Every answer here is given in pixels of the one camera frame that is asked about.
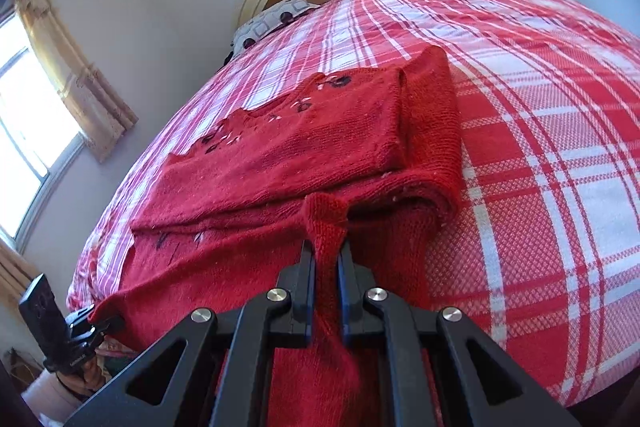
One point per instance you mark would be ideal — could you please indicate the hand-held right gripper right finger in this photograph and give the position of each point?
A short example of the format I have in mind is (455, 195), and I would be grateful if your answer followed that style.
(343, 279)

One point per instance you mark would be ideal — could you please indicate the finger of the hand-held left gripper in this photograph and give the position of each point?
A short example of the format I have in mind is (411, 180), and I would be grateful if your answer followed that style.
(107, 326)

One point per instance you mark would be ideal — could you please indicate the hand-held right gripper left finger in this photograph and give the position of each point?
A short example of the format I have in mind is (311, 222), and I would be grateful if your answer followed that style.
(309, 279)

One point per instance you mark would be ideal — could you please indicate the red knitted sweater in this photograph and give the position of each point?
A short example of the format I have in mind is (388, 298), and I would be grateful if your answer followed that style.
(300, 157)

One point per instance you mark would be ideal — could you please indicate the person's left hand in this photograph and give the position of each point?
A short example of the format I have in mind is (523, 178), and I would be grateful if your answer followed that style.
(84, 374)

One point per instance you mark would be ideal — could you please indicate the white round container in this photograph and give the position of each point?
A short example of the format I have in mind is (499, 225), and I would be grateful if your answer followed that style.
(47, 399)

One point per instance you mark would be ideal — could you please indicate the window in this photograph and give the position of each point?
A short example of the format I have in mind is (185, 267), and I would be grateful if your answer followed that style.
(27, 142)

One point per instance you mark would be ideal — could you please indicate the dark cloth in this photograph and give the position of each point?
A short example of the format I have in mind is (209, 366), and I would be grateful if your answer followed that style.
(228, 58)

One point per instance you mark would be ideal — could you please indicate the red plaid bed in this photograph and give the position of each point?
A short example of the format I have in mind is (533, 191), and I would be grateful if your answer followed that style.
(540, 132)

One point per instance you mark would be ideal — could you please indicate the yellow curtain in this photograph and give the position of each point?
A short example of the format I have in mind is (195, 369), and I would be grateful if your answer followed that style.
(75, 67)

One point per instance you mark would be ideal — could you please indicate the white patterned pillow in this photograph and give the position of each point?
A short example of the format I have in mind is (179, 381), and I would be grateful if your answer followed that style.
(272, 22)

